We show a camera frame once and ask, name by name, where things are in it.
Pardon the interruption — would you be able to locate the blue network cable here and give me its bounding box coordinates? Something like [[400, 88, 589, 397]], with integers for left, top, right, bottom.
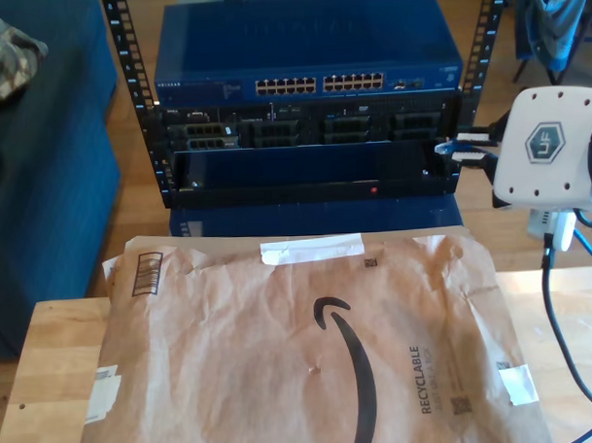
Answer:
[[434, 131, 592, 443]]

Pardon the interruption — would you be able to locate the dark metal chair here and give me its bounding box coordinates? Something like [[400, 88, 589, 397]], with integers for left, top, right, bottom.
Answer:
[[509, 0, 592, 96]]

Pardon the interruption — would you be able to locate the blue-grey jacket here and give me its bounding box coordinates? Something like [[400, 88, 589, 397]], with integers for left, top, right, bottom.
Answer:
[[513, 0, 592, 75]]

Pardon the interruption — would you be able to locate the black rack server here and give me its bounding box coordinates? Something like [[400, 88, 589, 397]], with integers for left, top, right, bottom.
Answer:
[[157, 94, 465, 154]]

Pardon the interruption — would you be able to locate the blue box under rack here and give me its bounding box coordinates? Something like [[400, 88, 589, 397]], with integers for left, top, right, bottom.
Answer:
[[167, 193, 466, 242]]

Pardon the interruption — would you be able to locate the long white tape strip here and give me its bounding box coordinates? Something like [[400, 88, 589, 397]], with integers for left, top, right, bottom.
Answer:
[[259, 232, 366, 267]]

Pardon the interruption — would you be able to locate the short white tape piece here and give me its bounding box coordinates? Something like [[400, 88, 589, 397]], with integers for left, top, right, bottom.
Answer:
[[497, 362, 540, 408]]

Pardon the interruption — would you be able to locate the brown paper mailer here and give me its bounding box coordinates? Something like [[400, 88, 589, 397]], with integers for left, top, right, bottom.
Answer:
[[72, 221, 553, 443]]

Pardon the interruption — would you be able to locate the blue sofa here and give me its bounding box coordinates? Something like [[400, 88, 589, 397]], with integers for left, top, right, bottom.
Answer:
[[0, 0, 129, 362]]

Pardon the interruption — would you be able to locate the white shipping label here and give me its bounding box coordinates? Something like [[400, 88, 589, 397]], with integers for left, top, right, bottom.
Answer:
[[82, 363, 124, 426]]

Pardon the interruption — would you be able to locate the camouflage cloth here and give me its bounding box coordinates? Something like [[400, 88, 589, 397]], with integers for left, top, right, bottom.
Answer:
[[0, 9, 52, 107]]

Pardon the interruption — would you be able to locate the black perforated rack post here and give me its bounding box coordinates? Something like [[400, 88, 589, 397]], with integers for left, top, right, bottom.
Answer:
[[100, 0, 178, 213], [441, 0, 519, 196]]

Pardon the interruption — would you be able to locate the black camera cable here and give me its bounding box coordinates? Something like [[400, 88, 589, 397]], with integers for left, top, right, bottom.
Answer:
[[539, 229, 592, 421]]

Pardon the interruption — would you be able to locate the blue network switch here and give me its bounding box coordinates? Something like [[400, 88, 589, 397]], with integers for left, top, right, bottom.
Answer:
[[151, 0, 467, 109]]

